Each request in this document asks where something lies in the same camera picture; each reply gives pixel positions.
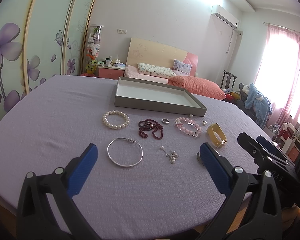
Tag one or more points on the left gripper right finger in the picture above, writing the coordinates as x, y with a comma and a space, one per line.
262, 218

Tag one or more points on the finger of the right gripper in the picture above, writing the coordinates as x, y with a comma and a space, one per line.
270, 147
256, 150

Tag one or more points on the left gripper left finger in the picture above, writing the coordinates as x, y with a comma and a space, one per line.
35, 218

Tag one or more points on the yellow wristwatch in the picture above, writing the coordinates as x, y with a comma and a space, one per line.
216, 135

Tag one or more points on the pearl drop earrings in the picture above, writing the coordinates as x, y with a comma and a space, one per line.
171, 155

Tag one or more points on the silver bangle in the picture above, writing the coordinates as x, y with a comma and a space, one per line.
125, 152

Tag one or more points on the grey white jewelry tray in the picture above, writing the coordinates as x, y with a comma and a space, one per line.
158, 97

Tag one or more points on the blue plush robe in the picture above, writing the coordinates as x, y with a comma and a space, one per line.
260, 104

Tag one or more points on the pink curtain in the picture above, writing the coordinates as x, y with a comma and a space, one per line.
278, 76

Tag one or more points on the dark wooden chair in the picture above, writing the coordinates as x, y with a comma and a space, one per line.
228, 80

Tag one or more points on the salmon folded duvet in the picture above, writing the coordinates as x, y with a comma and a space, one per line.
199, 86

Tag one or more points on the purple print pillow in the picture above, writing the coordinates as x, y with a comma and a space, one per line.
181, 68

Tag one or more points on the lilac table cloth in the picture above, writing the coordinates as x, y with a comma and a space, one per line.
61, 117

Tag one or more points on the floral white pillow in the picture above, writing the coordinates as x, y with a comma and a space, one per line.
157, 71

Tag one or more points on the bed with beige headboard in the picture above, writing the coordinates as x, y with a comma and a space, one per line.
157, 62

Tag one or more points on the white air conditioner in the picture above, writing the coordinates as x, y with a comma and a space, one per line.
225, 16

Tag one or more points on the pink nightstand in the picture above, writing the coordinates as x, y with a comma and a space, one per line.
110, 72

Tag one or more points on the clear tube of plush toys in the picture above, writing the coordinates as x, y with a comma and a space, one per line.
92, 50

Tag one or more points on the floral sliding wardrobe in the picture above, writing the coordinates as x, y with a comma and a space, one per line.
38, 40

